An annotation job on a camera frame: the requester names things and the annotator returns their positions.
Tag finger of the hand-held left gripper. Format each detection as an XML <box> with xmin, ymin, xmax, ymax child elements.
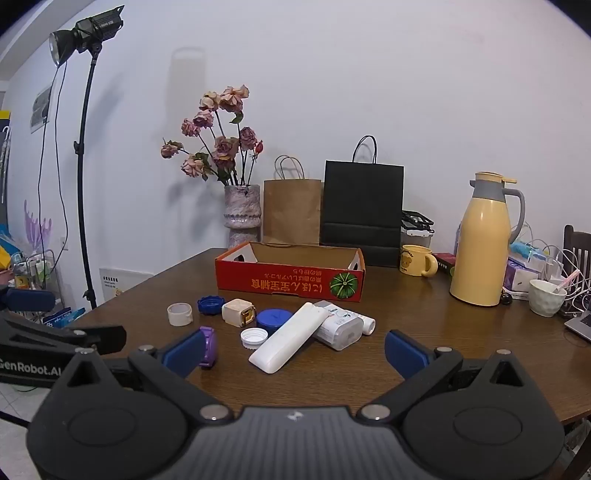
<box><xmin>0</xmin><ymin>314</ymin><xmax>127</xmax><ymax>357</ymax></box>
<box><xmin>0</xmin><ymin>286</ymin><xmax>57</xmax><ymax>315</ymax></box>

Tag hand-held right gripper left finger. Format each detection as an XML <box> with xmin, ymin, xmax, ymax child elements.
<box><xmin>51</xmin><ymin>329</ymin><xmax>234</xmax><ymax>423</ymax></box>

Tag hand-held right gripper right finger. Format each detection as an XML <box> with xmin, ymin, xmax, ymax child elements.
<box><xmin>359</xmin><ymin>329</ymin><xmax>539</xmax><ymax>423</ymax></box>

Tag purple plastic cap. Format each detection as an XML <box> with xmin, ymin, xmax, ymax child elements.
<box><xmin>198</xmin><ymin>326</ymin><xmax>218</xmax><ymax>369</ymax></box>

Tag white spray bottle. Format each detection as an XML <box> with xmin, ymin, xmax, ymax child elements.
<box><xmin>315</xmin><ymin>300</ymin><xmax>377</xmax><ymax>336</ymax></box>

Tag blue toothed cap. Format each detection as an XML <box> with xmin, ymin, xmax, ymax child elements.
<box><xmin>197</xmin><ymin>296</ymin><xmax>225</xmax><ymax>317</ymax></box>

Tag white ribbed cap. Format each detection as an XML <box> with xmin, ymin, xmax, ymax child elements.
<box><xmin>240</xmin><ymin>328</ymin><xmax>269</xmax><ymax>349</ymax></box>

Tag blue round lid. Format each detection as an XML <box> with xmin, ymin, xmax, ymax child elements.
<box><xmin>255</xmin><ymin>308</ymin><xmax>293</xmax><ymax>337</ymax></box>

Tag white remote control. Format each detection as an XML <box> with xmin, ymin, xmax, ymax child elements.
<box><xmin>248</xmin><ymin>302</ymin><xmax>331</xmax><ymax>374</ymax></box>

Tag red cardboard box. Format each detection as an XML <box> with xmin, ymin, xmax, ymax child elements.
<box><xmin>215</xmin><ymin>241</ymin><xmax>366</xmax><ymax>303</ymax></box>

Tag white tape roll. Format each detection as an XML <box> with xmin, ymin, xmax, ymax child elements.
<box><xmin>167</xmin><ymin>303</ymin><xmax>193</xmax><ymax>327</ymax></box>

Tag blue white packet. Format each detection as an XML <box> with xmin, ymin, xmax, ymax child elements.
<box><xmin>44</xmin><ymin>307</ymin><xmax>86</xmax><ymax>328</ymax></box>

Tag cream charger cube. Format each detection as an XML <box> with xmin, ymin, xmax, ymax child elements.
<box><xmin>222</xmin><ymin>299</ymin><xmax>257</xmax><ymax>328</ymax></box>

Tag purple coral decoration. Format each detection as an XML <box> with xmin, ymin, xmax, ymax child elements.
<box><xmin>24</xmin><ymin>200</ymin><xmax>52</xmax><ymax>252</ymax></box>

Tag yellow bear mug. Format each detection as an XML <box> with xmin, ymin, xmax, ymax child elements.
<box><xmin>400</xmin><ymin>244</ymin><xmax>438</xmax><ymax>278</ymax></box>

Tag dark red small box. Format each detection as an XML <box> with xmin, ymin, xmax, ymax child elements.
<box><xmin>433</xmin><ymin>252</ymin><xmax>458</xmax><ymax>277</ymax></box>

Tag white storage box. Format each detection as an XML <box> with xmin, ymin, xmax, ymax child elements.
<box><xmin>400</xmin><ymin>228</ymin><xmax>433</xmax><ymax>250</ymax></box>

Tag yellow thermos jug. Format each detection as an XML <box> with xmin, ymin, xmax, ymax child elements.
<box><xmin>450</xmin><ymin>172</ymin><xmax>526</xmax><ymax>308</ymax></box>

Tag black plastic clips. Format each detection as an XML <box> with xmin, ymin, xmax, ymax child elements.
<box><xmin>401</xmin><ymin>210</ymin><xmax>435</xmax><ymax>232</ymax></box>

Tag purple tissue pack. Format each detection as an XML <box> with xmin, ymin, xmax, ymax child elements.
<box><xmin>503</xmin><ymin>258</ymin><xmax>541</xmax><ymax>292</ymax></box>

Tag black paper bag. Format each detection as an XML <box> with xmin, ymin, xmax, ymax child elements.
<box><xmin>320</xmin><ymin>135</ymin><xmax>405</xmax><ymax>267</ymax></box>

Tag pink marbled vase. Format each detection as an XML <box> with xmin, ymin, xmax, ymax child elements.
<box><xmin>224</xmin><ymin>184</ymin><xmax>262</xmax><ymax>250</ymax></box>

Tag light blue packet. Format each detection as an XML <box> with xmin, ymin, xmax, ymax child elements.
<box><xmin>510</xmin><ymin>241</ymin><xmax>543</xmax><ymax>260</ymax></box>

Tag grey laptop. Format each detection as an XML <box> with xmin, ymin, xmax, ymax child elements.
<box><xmin>564</xmin><ymin>310</ymin><xmax>591</xmax><ymax>343</ymax></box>

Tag pink spoon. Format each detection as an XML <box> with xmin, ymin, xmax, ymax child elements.
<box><xmin>551</xmin><ymin>269</ymin><xmax>581</xmax><ymax>292</ymax></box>

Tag brown paper bag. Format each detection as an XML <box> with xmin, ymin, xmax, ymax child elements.
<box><xmin>263</xmin><ymin>155</ymin><xmax>322</xmax><ymax>245</ymax></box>

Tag dark wooden chair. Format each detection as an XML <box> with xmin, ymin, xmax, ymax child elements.
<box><xmin>562</xmin><ymin>224</ymin><xmax>591</xmax><ymax>278</ymax></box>

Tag dried pink roses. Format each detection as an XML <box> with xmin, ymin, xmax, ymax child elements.
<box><xmin>161</xmin><ymin>84</ymin><xmax>265</xmax><ymax>186</ymax></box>

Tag black studio light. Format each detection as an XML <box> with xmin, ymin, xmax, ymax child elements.
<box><xmin>48</xmin><ymin>6</ymin><xmax>125</xmax><ymax>68</ymax></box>

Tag wire rack shelf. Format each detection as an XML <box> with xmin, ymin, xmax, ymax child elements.
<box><xmin>0</xmin><ymin>249</ymin><xmax>62</xmax><ymax>315</ymax></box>

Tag white package against wall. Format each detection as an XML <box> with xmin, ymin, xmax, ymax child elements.
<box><xmin>99</xmin><ymin>268</ymin><xmax>154</xmax><ymax>308</ymax></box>

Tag black light cable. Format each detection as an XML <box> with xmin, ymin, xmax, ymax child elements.
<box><xmin>41</xmin><ymin>62</ymin><xmax>70</xmax><ymax>282</ymax></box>

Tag white cables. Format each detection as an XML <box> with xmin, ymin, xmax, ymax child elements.
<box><xmin>522</xmin><ymin>222</ymin><xmax>591</xmax><ymax>317</ymax></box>

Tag wall poster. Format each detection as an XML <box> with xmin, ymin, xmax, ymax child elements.
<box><xmin>30</xmin><ymin>85</ymin><xmax>52</xmax><ymax>134</ymax></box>

